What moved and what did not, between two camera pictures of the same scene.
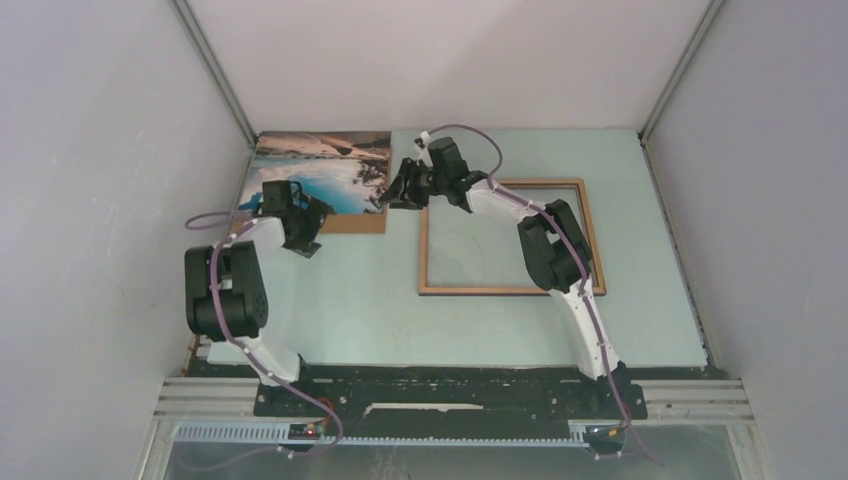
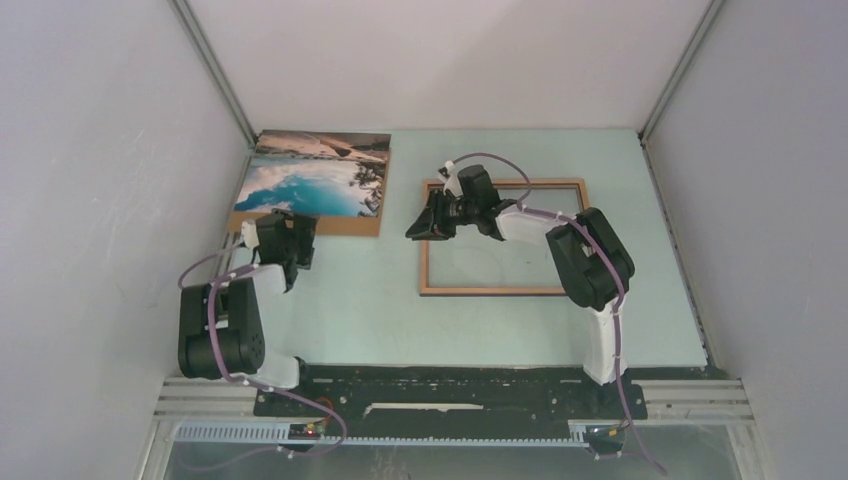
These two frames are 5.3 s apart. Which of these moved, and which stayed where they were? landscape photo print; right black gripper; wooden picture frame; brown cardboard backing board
Moved: right black gripper
Stayed: brown cardboard backing board; wooden picture frame; landscape photo print
